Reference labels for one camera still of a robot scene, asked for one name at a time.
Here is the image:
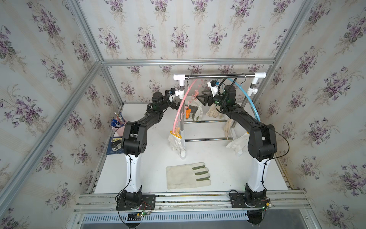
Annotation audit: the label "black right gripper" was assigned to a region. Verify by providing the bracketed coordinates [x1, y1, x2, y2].
[197, 88, 228, 107]

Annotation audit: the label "white leather glove green fingers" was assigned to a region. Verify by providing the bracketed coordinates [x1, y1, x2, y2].
[185, 96, 203, 122]

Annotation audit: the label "beige glove black cuff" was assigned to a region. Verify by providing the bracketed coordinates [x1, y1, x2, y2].
[223, 119, 233, 139]
[206, 105, 224, 119]

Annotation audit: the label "white glove yellow cuff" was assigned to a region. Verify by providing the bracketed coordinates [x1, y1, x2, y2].
[226, 133, 250, 156]
[168, 131, 186, 158]

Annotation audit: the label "blue wavy hanger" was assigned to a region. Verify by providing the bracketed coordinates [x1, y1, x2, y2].
[213, 78, 261, 122]

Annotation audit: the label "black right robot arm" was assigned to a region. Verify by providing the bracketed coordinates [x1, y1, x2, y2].
[201, 79, 280, 210]

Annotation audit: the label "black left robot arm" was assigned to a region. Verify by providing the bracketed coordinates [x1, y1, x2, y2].
[117, 88, 179, 210]

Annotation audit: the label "pink wavy hanger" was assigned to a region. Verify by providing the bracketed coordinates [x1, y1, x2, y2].
[172, 80, 203, 137]

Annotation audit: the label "white steel drying rack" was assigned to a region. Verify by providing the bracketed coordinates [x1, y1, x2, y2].
[173, 73, 277, 161]

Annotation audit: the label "orange plastic clothespin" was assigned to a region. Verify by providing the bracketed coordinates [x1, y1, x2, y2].
[185, 107, 191, 120]

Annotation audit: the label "tan plastic clothespin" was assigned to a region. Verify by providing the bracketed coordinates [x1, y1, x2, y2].
[174, 127, 181, 135]

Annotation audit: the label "blue pens in bucket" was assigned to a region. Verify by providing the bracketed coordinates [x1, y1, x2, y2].
[111, 112, 126, 128]

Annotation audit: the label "pink metal pen bucket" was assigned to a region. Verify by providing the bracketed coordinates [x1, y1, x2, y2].
[112, 126, 125, 137]

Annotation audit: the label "small circuit board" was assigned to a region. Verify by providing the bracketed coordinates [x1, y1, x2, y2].
[127, 210, 151, 221]

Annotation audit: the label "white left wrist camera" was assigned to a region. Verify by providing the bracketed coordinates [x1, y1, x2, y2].
[168, 88, 176, 102]

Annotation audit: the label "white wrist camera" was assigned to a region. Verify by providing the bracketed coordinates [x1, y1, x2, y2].
[207, 80, 219, 97]
[168, 88, 176, 102]

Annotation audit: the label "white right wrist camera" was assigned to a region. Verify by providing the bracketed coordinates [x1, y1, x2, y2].
[207, 80, 219, 97]

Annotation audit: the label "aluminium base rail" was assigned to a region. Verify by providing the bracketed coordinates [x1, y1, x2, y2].
[68, 190, 314, 229]

